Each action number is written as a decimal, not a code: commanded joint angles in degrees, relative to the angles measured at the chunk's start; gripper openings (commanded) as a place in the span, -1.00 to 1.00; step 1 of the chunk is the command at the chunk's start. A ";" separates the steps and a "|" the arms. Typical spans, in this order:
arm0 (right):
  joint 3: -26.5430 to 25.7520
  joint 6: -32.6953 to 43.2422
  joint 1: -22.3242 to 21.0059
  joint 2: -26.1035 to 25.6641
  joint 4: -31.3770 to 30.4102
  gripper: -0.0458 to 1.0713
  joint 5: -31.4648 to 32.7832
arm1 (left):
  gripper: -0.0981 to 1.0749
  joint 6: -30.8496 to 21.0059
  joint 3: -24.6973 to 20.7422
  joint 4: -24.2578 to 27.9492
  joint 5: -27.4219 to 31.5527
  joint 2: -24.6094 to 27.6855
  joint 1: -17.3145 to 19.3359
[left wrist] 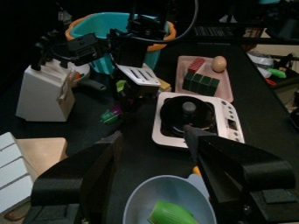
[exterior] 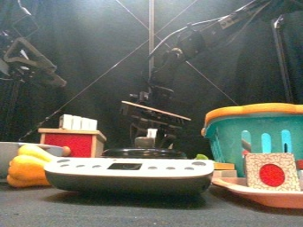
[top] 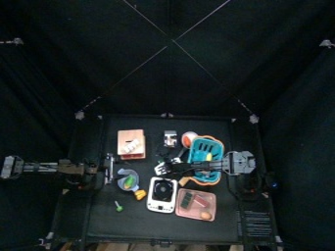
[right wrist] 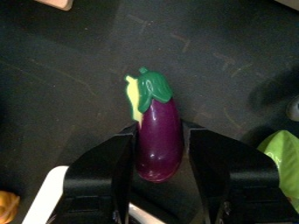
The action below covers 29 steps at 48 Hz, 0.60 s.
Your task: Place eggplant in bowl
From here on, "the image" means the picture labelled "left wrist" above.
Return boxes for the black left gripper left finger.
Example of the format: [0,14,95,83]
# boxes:
[22,130,124,224]

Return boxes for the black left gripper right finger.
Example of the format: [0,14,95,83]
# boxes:
[181,124,299,224]

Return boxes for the light blue bowl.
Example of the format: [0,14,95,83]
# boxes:
[123,174,217,224]

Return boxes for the purple toy eggplant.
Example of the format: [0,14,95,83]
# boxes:
[99,104,124,126]

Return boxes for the white toy toaster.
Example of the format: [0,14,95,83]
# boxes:
[115,62,161,97]

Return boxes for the wooden cutting board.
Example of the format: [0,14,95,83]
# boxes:
[14,137,68,182]

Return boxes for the black boxy device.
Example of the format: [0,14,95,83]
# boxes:
[66,32,105,67]

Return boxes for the teal bucket with orange rim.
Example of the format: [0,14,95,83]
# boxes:
[64,11,177,75]

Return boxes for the small orange toy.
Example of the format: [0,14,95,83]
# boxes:
[191,165,203,177]

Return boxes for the yellow toy piece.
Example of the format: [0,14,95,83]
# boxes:
[156,78,173,92]

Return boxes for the red toy block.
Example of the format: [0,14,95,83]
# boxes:
[187,57,207,74]

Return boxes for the white toy stove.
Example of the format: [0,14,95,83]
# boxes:
[151,91,245,150]

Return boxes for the dark green toy block bar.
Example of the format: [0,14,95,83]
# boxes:
[181,71,220,96]

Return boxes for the beige toy egg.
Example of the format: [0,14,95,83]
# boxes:
[209,55,228,74]

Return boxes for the green toy corn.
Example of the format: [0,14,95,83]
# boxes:
[145,199,200,224]

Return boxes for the black toy pot with lid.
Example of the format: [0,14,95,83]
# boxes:
[160,95,217,138]

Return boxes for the pink tray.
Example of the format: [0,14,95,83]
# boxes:
[173,55,235,103]

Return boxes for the white knife block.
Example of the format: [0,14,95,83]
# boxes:
[14,62,77,123]

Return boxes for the white bag in background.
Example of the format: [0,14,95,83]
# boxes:
[247,52,276,68]

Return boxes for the green toy in background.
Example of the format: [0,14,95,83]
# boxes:
[267,67,287,79]

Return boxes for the white pan with grey handle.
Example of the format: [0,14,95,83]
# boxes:
[69,62,108,92]

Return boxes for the black cable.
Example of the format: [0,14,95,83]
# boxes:
[127,0,200,45]

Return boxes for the black knife handles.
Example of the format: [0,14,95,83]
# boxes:
[30,29,68,72]

